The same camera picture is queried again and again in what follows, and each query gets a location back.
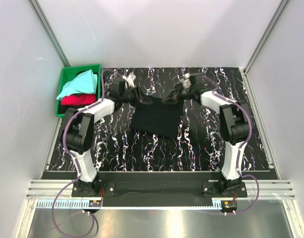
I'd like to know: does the white slotted cable duct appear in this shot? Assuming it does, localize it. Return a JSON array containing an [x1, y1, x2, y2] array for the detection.
[[37, 199, 224, 210]]

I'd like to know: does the right aluminium corner post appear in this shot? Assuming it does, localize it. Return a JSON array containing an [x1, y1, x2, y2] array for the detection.
[[243, 0, 291, 74]]

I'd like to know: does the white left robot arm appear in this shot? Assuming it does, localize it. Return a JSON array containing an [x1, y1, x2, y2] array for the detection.
[[61, 74, 152, 196]]

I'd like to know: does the aluminium frame rail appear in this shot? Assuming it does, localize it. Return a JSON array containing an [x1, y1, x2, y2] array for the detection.
[[26, 179, 71, 199]]

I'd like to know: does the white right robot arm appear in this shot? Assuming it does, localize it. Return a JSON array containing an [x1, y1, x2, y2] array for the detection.
[[162, 73, 252, 197]]

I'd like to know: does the green plastic bin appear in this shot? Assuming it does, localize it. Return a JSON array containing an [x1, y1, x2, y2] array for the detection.
[[55, 64, 102, 118]]

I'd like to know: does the aluminium corner post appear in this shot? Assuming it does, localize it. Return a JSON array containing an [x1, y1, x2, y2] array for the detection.
[[28, 0, 70, 67], [243, 0, 291, 74]]

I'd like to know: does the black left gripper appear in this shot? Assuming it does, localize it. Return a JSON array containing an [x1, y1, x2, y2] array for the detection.
[[120, 85, 152, 109]]

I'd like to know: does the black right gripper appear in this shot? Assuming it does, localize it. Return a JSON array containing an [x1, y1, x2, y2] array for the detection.
[[162, 83, 195, 107]]

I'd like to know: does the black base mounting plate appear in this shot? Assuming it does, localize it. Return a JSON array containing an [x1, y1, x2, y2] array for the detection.
[[72, 172, 247, 205]]

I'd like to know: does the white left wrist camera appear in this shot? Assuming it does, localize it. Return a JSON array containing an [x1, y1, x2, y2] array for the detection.
[[125, 73, 136, 88]]

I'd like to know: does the light blue t shirt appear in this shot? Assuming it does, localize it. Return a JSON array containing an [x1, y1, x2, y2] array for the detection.
[[57, 69, 98, 100]]

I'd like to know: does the black marble pattern mat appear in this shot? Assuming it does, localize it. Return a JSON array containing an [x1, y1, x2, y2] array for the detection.
[[45, 66, 271, 172]]

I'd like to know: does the left aluminium corner post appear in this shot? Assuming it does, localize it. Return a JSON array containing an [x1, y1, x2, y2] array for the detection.
[[28, 0, 70, 67]]

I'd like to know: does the black folded shirt in bin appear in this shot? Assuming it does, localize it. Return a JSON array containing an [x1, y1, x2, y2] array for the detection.
[[57, 104, 85, 115]]

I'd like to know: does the red t shirt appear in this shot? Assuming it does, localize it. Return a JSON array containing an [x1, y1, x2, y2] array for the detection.
[[61, 94, 97, 106]]

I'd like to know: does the black t shirt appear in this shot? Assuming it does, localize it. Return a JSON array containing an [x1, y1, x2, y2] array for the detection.
[[129, 96, 184, 138]]

